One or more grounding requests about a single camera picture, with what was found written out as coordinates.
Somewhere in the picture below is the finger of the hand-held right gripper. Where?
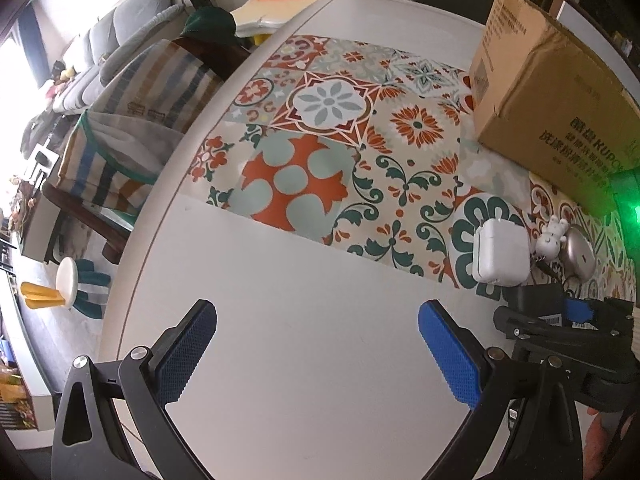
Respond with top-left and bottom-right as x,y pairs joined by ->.
493,306 -> 602,347
505,283 -> 632,332

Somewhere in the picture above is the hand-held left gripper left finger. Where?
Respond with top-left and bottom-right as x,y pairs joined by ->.
51,299 -> 218,480

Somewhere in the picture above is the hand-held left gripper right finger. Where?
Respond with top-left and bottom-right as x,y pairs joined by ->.
418,299 -> 585,480

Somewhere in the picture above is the silver egg-shaped earbud case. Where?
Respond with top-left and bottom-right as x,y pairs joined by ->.
557,227 -> 597,282

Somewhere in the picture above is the white toy figurine keychain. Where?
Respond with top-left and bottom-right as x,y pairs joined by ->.
534,215 -> 569,262

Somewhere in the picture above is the person's right hand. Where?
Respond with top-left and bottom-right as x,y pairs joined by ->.
585,409 -> 628,480

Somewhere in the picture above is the white earbuds case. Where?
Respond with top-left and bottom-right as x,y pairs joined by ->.
471,218 -> 531,286

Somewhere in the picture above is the yellow toy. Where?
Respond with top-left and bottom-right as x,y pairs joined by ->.
20,282 -> 68,311

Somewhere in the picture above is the white low cabinet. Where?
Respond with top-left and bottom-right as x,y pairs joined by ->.
20,195 -> 63,263

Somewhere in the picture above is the brown cardboard box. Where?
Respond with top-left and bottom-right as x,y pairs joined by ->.
469,0 -> 640,206

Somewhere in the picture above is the patterned tablecloth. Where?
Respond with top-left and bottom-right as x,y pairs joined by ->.
97,0 -> 640,480

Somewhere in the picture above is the striped cloth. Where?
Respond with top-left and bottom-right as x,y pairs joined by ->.
57,40 -> 226,216

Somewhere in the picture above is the grey sofa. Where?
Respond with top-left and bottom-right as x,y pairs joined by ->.
22,0 -> 186,116

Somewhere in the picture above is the green hat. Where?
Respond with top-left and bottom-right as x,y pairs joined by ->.
184,8 -> 236,43

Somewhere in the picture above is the white side table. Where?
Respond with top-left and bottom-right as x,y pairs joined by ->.
230,0 -> 331,38

